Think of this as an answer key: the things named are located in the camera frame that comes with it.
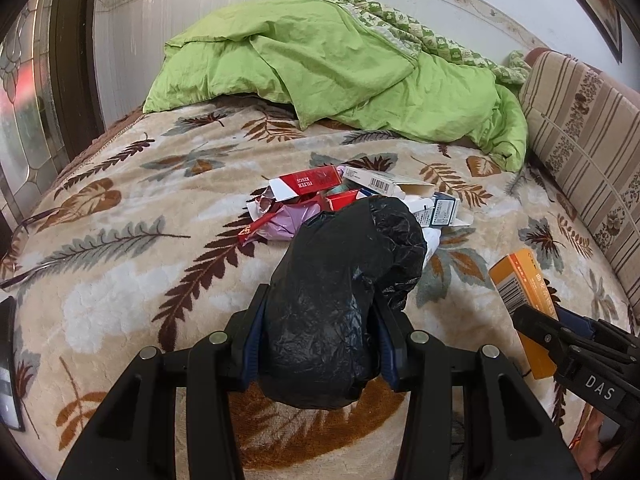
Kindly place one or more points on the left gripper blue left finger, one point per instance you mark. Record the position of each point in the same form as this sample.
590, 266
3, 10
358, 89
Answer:
250, 343

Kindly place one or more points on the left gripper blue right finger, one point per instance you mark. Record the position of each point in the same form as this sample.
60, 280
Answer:
394, 328

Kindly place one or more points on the black plastic bag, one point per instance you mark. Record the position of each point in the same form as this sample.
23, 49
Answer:
319, 344

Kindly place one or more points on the orange cardboard medicine box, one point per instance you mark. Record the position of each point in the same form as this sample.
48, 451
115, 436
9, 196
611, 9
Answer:
519, 282

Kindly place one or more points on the person's right hand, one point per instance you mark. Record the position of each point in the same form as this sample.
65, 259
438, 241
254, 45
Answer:
595, 461

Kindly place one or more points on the purple crumpled wrapper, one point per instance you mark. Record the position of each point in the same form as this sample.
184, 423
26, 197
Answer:
281, 221

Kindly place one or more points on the blue white cigarette pack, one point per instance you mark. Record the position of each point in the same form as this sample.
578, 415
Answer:
440, 211

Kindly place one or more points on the red and white cigarette pack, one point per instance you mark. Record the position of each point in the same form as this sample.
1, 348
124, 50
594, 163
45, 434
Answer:
300, 183

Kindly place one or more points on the white barcode cardboard box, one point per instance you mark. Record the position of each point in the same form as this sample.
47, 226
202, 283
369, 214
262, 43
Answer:
387, 184

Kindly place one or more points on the striped floral brown cushion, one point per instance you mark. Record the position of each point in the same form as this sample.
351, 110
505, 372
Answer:
584, 127

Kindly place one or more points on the green crumpled quilt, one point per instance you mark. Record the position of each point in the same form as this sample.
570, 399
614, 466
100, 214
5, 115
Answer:
358, 62

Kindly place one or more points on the dark wooden door frame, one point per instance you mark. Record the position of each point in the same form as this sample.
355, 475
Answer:
73, 78

